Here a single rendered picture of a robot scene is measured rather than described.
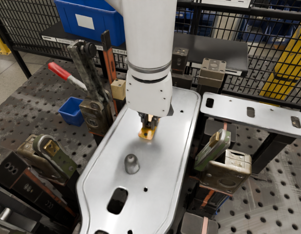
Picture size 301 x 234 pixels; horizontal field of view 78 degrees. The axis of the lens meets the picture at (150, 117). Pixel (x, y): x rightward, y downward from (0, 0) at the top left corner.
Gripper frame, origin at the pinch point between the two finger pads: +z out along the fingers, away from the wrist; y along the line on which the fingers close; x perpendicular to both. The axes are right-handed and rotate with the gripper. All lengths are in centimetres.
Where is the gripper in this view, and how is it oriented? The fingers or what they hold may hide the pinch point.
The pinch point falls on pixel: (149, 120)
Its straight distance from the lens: 48.8
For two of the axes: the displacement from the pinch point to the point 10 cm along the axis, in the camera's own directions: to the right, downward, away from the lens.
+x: 3.3, -7.0, 6.3
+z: 0.0, 6.7, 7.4
